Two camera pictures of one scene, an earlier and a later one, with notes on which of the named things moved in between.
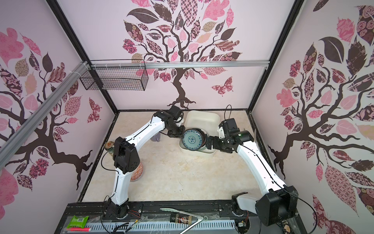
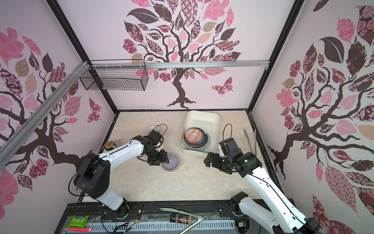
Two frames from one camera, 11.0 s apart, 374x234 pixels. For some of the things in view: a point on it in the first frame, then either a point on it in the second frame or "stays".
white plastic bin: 209,121 stays
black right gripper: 215,146 -> 215,163
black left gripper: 179,134 -> 162,158
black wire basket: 115,75 stays
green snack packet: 78,222 stays
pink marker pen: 87,229 stays
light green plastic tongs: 198,218 stays
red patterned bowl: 138,173 -> 194,135
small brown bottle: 180,218 stays
